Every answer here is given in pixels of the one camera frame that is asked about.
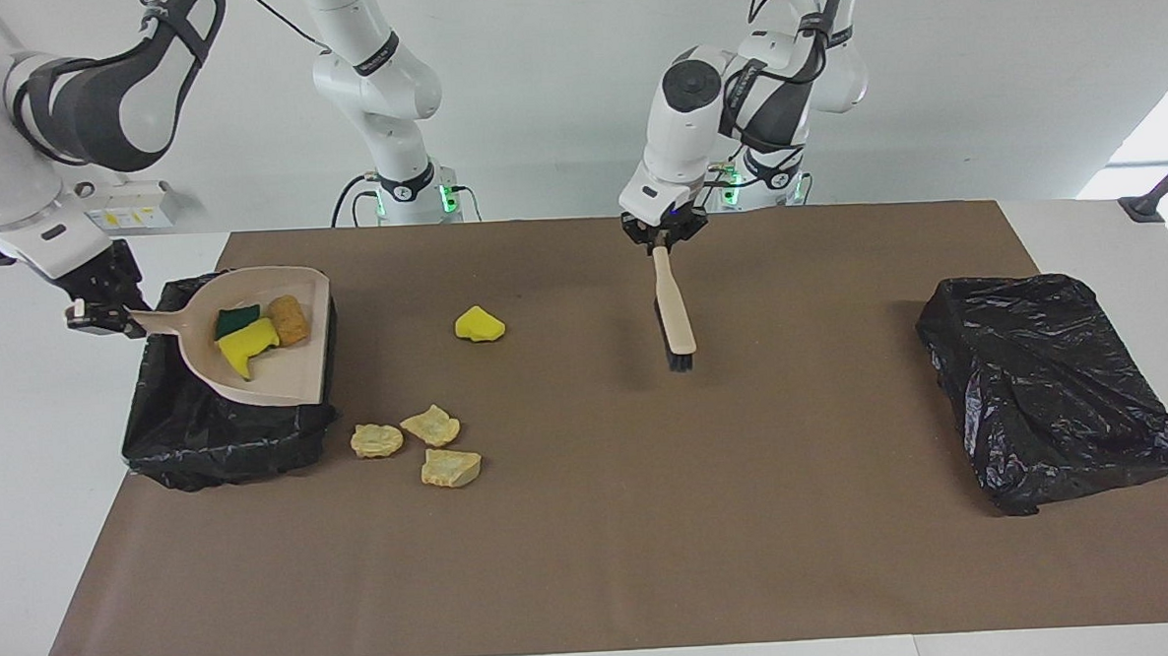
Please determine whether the tan paper scrap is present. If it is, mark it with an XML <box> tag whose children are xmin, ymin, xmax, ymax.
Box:
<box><xmin>420</xmin><ymin>446</ymin><xmax>484</xmax><ymax>491</ymax></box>
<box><xmin>398</xmin><ymin>404</ymin><xmax>462</xmax><ymax>449</ymax></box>
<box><xmin>350</xmin><ymin>422</ymin><xmax>406</xmax><ymax>460</ymax></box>

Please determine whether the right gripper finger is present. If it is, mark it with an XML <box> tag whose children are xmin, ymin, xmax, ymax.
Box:
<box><xmin>114</xmin><ymin>293</ymin><xmax>152</xmax><ymax>341</ymax></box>
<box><xmin>63</xmin><ymin>297</ymin><xmax>120</xmax><ymax>338</ymax></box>

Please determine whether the black base cable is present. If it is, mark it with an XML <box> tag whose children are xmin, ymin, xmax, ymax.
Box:
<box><xmin>710</xmin><ymin>156</ymin><xmax>816</xmax><ymax>213</ymax></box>
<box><xmin>329</xmin><ymin>168</ymin><xmax>483</xmax><ymax>230</ymax></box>

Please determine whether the wide yellow green sponge piece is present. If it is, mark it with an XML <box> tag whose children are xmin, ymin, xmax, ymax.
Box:
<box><xmin>215</xmin><ymin>316</ymin><xmax>283</xmax><ymax>382</ymax></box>

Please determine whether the pink plastic dustpan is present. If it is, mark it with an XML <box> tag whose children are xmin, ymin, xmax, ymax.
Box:
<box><xmin>126</xmin><ymin>264</ymin><xmax>338</xmax><ymax>415</ymax></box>

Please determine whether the lumpy yellow sponge piece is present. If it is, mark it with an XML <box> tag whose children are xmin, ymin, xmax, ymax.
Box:
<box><xmin>453</xmin><ymin>304</ymin><xmax>508</xmax><ymax>345</ymax></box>

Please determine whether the black camera stand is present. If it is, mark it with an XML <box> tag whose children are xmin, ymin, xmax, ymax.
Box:
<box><xmin>1116</xmin><ymin>140</ymin><xmax>1168</xmax><ymax>225</ymax></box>

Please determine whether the narrow yellow green sponge piece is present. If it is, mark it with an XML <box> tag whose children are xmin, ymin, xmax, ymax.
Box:
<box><xmin>213</xmin><ymin>302</ymin><xmax>265</xmax><ymax>342</ymax></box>

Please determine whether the brown table mat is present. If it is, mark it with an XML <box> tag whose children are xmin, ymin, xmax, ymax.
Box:
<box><xmin>24</xmin><ymin>192</ymin><xmax>1168</xmax><ymax>656</ymax></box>

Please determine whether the white wall power outlet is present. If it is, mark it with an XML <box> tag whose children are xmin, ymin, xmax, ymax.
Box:
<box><xmin>80</xmin><ymin>180</ymin><xmax>178</xmax><ymax>232</ymax></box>

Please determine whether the covered black plastic bag bin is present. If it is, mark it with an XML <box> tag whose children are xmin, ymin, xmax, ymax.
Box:
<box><xmin>914</xmin><ymin>267</ymin><xmax>1168</xmax><ymax>521</ymax></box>

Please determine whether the black right base cable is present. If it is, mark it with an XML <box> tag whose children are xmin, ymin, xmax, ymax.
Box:
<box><xmin>329</xmin><ymin>168</ymin><xmax>483</xmax><ymax>230</ymax></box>

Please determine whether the brown nugget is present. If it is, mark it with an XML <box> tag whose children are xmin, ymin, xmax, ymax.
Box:
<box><xmin>265</xmin><ymin>294</ymin><xmax>313</xmax><ymax>348</ymax></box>

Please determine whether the black left base cable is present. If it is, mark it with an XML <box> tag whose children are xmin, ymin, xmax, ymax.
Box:
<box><xmin>710</xmin><ymin>156</ymin><xmax>816</xmax><ymax>213</ymax></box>

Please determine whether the beige hand brush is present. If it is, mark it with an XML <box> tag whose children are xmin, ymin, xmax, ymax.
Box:
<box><xmin>649</xmin><ymin>244</ymin><xmax>699</xmax><ymax>373</ymax></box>

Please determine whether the open bin with black liner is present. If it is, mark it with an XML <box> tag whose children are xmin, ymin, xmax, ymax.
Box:
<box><xmin>113</xmin><ymin>263</ymin><xmax>346</xmax><ymax>495</ymax></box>

